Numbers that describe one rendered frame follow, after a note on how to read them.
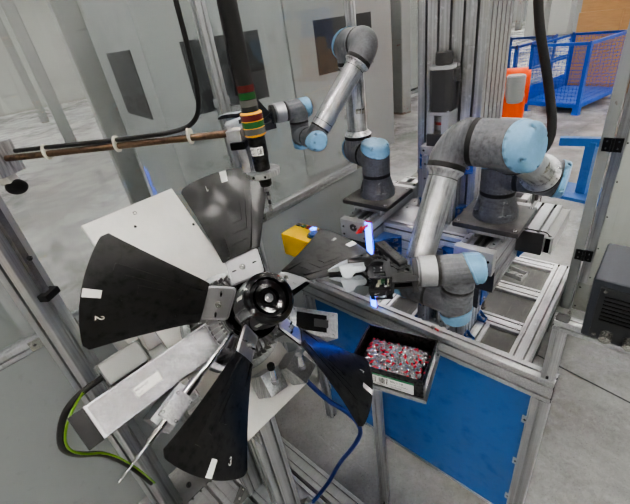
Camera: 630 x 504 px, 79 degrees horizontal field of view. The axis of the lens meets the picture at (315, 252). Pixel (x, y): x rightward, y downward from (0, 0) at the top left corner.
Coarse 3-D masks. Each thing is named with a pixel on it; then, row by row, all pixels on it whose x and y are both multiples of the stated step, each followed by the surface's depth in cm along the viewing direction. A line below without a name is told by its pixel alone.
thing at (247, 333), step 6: (246, 330) 83; (240, 336) 81; (246, 336) 83; (252, 336) 86; (240, 342) 80; (246, 342) 83; (252, 342) 87; (240, 348) 81; (246, 348) 84; (246, 354) 84; (252, 354) 87
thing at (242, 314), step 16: (240, 288) 85; (256, 288) 83; (272, 288) 85; (288, 288) 87; (240, 304) 82; (256, 304) 82; (272, 304) 84; (288, 304) 85; (224, 320) 89; (240, 320) 85; (256, 320) 81; (272, 320) 82
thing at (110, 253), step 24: (120, 240) 73; (96, 264) 72; (120, 264) 73; (144, 264) 75; (168, 264) 77; (96, 288) 72; (120, 288) 74; (144, 288) 76; (168, 288) 78; (192, 288) 80; (96, 312) 73; (120, 312) 75; (144, 312) 77; (168, 312) 80; (192, 312) 82; (96, 336) 74; (120, 336) 77
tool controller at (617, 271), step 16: (608, 256) 76; (624, 256) 75; (608, 272) 74; (624, 272) 73; (592, 288) 76; (608, 288) 73; (624, 288) 71; (592, 304) 78; (608, 304) 76; (624, 304) 73; (592, 320) 81; (608, 320) 78; (624, 320) 76; (592, 336) 84; (608, 336) 79; (624, 336) 79
